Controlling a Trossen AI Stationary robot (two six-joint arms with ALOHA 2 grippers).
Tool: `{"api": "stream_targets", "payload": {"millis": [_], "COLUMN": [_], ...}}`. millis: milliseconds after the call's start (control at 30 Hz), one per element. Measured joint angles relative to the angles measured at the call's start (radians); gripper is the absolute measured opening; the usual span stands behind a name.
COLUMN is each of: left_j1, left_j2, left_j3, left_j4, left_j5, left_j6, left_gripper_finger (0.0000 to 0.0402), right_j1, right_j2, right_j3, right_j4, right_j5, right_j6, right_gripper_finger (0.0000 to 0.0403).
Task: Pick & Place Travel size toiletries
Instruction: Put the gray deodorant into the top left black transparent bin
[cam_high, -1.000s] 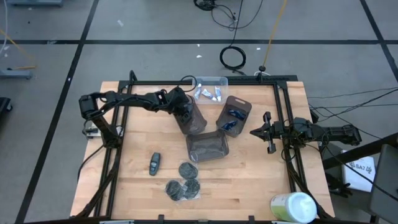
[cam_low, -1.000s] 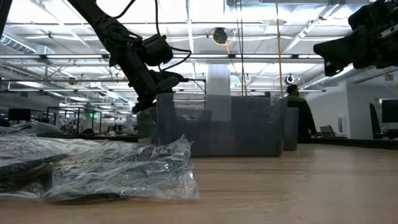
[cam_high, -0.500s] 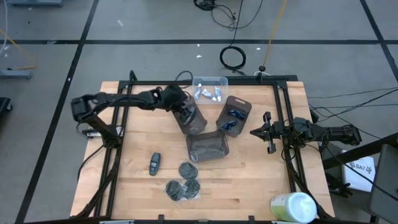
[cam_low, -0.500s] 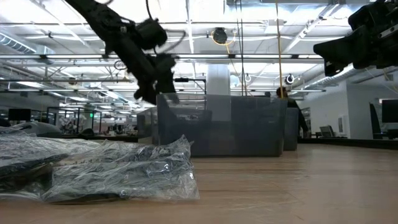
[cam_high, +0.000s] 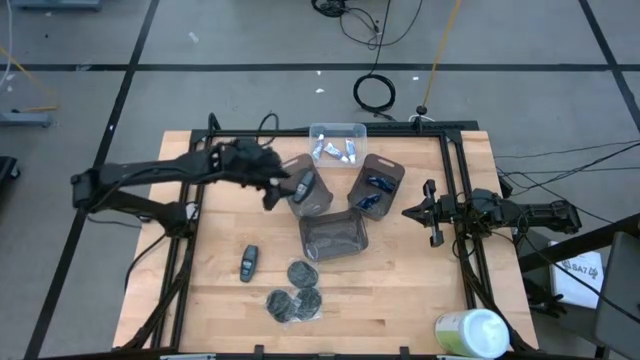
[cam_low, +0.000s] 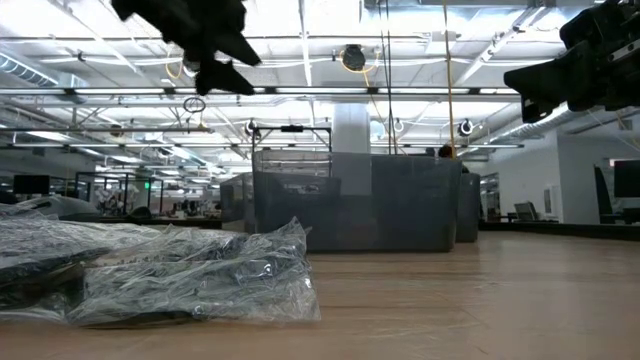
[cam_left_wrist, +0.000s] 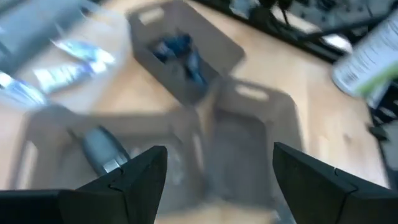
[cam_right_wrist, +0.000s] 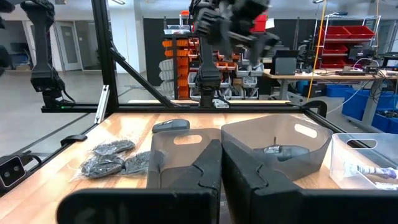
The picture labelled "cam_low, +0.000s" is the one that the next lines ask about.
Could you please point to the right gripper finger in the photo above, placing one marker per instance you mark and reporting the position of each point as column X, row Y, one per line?
column 545, row 102
column 545, row 72

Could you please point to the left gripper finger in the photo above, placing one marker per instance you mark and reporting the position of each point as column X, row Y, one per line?
column 240, row 52
column 220, row 80

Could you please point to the black round pad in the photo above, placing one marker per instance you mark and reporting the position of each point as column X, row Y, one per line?
column 215, row 240
column 45, row 250
column 200, row 290

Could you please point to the black standing panel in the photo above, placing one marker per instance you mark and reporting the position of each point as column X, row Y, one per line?
column 602, row 195

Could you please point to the grey office chair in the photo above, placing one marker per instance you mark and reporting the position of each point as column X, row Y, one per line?
column 525, row 210

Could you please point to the person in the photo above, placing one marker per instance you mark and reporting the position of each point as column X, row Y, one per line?
column 445, row 151

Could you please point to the black computer monitor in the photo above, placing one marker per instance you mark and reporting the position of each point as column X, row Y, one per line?
column 31, row 185

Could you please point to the black background station frame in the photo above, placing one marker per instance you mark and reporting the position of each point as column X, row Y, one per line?
column 291, row 128

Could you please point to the black wall screen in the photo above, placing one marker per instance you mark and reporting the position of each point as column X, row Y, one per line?
column 627, row 177

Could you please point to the black framed glass enclosure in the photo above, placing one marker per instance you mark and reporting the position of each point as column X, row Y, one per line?
column 82, row 192

